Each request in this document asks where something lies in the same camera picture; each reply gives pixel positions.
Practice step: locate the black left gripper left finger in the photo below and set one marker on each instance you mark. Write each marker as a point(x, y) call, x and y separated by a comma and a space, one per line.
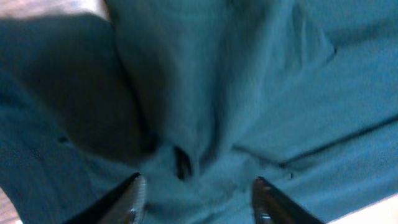
point(121, 202)

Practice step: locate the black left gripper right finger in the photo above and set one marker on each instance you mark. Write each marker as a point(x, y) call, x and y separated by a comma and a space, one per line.
point(271, 206)

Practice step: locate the black t-shirt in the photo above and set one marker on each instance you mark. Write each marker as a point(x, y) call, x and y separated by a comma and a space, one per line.
point(196, 99)

